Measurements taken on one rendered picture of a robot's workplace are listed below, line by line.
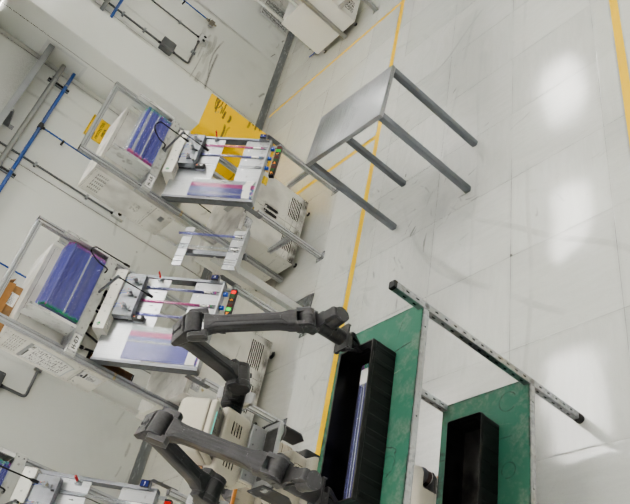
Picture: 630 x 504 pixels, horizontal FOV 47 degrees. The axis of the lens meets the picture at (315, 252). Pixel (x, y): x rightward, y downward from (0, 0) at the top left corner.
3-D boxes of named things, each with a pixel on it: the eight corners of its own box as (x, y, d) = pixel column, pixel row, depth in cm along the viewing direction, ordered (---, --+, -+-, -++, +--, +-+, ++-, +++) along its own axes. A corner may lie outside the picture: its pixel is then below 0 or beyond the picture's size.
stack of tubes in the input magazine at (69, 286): (107, 260, 489) (71, 239, 478) (78, 322, 457) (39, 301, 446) (98, 267, 497) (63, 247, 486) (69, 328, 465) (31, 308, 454)
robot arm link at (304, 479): (274, 453, 214) (262, 479, 209) (297, 447, 206) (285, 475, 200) (303, 475, 218) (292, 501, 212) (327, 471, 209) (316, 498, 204)
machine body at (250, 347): (279, 346, 540) (212, 305, 514) (257, 432, 495) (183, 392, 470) (229, 371, 582) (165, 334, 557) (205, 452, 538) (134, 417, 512)
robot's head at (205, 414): (175, 465, 262) (164, 445, 251) (191, 413, 276) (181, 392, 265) (213, 469, 259) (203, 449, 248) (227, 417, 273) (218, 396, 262)
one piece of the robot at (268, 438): (273, 512, 271) (227, 490, 262) (287, 444, 289) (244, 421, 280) (300, 504, 261) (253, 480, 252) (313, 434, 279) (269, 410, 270)
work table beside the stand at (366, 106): (470, 191, 453) (379, 114, 420) (392, 230, 502) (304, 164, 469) (477, 140, 479) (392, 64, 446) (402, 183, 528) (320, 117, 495)
